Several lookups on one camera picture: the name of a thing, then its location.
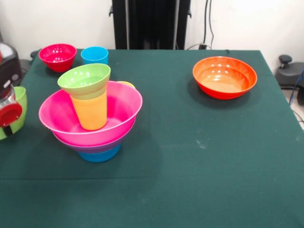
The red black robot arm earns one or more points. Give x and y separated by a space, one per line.
8 69

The blue cup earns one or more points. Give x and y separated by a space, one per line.
95 55

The pale yellow translucent cup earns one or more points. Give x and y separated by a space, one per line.
91 115

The large pink bowl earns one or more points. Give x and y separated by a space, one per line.
123 104

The large green bowl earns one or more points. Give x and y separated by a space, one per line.
22 99

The orange bowl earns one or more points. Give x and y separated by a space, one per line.
223 80

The blue bowl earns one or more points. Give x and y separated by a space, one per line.
98 156

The purple bowl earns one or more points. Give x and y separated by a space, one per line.
95 149

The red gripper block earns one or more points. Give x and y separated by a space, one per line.
10 115

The small pink-red bowl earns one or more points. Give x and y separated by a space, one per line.
57 57

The black grey floor stand base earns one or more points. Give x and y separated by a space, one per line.
289 73
26 65

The small green bowl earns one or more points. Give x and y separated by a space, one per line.
83 79

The orange-yellow cup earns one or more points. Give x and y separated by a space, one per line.
128 84

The dark green table cloth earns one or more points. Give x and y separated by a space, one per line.
152 194

